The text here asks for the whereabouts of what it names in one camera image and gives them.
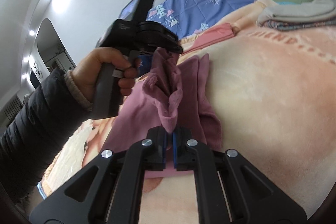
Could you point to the pink garment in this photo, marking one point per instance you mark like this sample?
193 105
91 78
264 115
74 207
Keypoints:
171 95

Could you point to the grey folded clothes stack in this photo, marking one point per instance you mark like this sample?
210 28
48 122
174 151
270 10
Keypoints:
318 13

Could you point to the navy star-patterned garment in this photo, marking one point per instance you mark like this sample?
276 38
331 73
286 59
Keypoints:
145 62

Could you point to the peach fleece blanket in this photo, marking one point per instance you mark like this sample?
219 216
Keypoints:
274 95

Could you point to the salmon folded garment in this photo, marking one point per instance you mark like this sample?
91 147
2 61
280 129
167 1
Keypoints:
208 37

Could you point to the blue patterned pillow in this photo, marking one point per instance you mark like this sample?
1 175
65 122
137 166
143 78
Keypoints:
189 17

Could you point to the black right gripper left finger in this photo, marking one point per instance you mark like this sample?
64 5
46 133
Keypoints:
109 188

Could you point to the black jacket left forearm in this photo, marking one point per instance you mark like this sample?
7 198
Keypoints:
39 131

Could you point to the person's left hand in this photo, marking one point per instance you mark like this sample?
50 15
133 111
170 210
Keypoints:
101 66

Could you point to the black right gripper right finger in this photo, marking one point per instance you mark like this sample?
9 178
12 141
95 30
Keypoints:
229 188

